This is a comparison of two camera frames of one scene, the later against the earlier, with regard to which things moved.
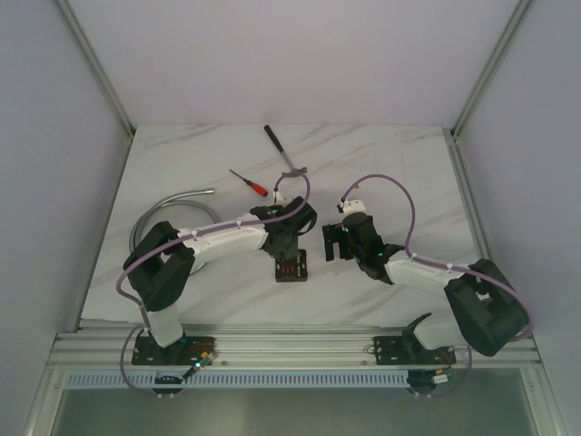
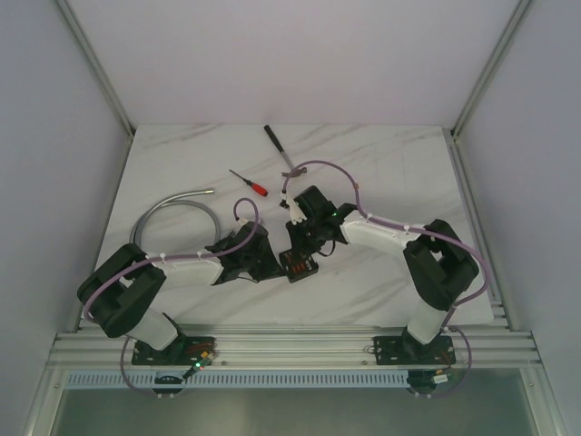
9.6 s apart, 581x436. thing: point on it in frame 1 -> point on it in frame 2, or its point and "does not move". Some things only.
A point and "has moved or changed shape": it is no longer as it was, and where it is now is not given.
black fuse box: [293, 269] has moved or changed shape
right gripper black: [334, 233] -> [296, 243]
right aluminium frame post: [519, 13] does not move
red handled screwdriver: [254, 187] does not move
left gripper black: [290, 262] -> [264, 262]
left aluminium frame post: [95, 64] does not move
